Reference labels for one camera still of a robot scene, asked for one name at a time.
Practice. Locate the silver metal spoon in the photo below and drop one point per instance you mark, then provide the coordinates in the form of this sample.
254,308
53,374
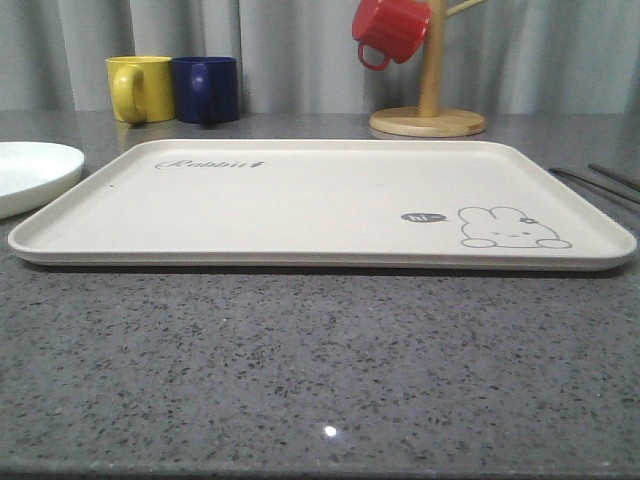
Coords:
617,193

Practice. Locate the grey curtain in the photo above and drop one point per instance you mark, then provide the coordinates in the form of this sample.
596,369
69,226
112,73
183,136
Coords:
513,57

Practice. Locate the red mug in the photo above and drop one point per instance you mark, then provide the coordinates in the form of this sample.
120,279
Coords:
395,28

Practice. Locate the dark blue mug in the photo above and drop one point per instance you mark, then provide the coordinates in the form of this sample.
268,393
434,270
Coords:
205,89

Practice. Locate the wooden mug tree stand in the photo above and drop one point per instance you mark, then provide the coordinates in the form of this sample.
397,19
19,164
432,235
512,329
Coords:
429,119

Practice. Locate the cream rabbit serving tray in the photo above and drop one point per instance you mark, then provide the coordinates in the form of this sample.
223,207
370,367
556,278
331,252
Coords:
370,203

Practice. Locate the silver metal chopstick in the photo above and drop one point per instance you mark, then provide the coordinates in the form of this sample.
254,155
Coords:
621,178

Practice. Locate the yellow mug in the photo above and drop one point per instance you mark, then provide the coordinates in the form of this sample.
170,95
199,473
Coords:
141,88

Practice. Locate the white round plate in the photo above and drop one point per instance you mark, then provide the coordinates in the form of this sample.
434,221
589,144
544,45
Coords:
35,173

